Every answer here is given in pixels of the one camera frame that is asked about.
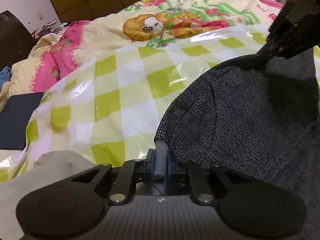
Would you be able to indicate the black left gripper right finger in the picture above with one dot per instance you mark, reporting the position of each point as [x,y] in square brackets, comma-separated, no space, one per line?
[193,180]

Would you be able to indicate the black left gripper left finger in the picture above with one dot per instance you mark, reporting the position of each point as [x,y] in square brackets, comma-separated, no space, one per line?
[126,178]

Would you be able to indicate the green white checkered plastic sheet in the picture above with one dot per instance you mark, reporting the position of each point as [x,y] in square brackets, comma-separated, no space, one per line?
[108,110]

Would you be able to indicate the grey folded garment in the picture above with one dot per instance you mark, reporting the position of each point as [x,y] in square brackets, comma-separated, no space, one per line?
[50,168]

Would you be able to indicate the dark navy folded garment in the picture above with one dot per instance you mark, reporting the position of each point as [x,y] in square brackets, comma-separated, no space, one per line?
[14,119]

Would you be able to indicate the cartoon print bed quilt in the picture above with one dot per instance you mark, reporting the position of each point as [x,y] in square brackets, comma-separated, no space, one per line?
[151,23]

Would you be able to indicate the blue cloth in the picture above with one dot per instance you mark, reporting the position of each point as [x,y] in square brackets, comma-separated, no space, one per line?
[5,75]

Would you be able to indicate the dark brown headboard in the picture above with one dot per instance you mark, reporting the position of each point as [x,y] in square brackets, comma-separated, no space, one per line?
[15,40]

